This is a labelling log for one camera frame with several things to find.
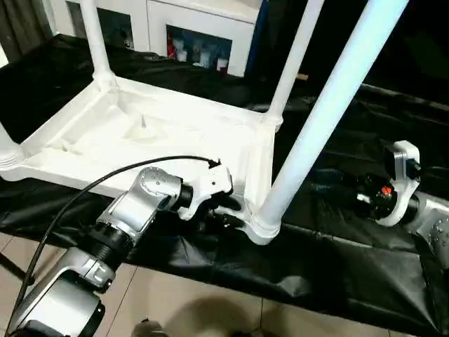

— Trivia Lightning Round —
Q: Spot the black metal stand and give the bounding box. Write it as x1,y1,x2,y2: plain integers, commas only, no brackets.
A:
0,245,36,285

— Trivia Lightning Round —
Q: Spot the white plastic table leg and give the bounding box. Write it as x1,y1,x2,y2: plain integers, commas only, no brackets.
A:
264,0,326,120
257,0,410,236
79,0,115,85
0,119,25,169

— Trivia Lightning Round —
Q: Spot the dark blue hanging cloth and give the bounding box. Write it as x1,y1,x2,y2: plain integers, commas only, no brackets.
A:
245,0,278,80

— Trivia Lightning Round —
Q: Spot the white blue carton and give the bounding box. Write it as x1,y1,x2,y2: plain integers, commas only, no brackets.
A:
192,40,212,67

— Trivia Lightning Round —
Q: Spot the grey curtain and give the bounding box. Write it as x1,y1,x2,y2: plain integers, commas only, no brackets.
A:
0,0,53,67

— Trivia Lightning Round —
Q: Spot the black metal rod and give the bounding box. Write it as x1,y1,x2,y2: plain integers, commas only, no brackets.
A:
361,83,449,106

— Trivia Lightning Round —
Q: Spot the black left wrist camera cable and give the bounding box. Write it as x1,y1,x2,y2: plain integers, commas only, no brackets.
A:
10,155,222,324

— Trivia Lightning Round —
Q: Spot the white glass-door cabinet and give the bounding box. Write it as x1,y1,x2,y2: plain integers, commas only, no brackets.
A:
52,0,262,77

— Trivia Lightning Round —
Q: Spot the white plastic table top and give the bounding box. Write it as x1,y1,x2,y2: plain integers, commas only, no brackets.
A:
0,75,285,246

